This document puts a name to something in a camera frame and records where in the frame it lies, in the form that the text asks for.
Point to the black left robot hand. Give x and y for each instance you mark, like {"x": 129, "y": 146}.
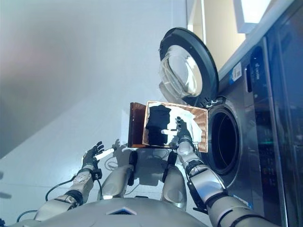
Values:
{"x": 91, "y": 158}

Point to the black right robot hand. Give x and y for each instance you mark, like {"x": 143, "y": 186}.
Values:
{"x": 183, "y": 133}

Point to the black garment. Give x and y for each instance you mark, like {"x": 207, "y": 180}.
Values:
{"x": 157, "y": 125}

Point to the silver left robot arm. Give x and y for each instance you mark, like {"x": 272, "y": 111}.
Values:
{"x": 80, "y": 182}

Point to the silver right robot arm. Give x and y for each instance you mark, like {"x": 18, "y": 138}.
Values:
{"x": 213, "y": 184}

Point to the grey front-load washing machine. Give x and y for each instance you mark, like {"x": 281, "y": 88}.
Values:
{"x": 246, "y": 142}

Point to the white basket liner cloth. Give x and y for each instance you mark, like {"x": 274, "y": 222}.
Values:
{"x": 193, "y": 123}

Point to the woven wicker laundry basket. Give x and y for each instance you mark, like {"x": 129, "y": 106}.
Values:
{"x": 202, "y": 132}

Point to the brown glossy stool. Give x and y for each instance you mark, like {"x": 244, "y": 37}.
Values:
{"x": 136, "y": 125}

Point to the silver right robot leg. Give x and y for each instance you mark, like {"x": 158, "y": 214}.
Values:
{"x": 172, "y": 186}

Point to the grey robot torso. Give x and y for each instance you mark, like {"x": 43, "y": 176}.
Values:
{"x": 118, "y": 212}

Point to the round glass washer door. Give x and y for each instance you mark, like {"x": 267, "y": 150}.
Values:
{"x": 203, "y": 59}

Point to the white QR code sticker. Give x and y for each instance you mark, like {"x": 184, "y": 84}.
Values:
{"x": 237, "y": 71}

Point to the blue white energy label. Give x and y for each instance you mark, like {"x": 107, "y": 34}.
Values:
{"x": 243, "y": 202}

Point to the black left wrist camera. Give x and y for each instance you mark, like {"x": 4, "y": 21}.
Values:
{"x": 97, "y": 173}

